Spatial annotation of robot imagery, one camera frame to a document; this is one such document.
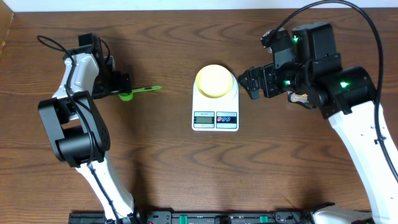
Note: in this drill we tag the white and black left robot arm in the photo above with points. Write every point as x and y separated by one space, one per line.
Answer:
77 133

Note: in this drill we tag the green plastic measuring scoop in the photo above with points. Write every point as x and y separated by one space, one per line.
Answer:
129 96

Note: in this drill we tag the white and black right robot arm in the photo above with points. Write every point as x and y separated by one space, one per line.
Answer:
307 66

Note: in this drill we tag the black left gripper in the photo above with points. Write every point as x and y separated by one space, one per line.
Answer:
119 87

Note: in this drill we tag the black mounting rail with clamps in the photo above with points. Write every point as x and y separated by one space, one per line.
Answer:
164 217

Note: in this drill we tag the white digital kitchen scale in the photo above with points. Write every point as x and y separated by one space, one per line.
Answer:
216 114

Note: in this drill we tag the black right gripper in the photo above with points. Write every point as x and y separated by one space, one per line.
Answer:
252 74

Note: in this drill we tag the yellow plastic bowl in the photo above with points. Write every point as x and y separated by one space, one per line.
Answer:
214 81

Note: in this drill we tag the clear plastic container of soybeans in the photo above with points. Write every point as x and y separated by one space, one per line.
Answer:
301 100

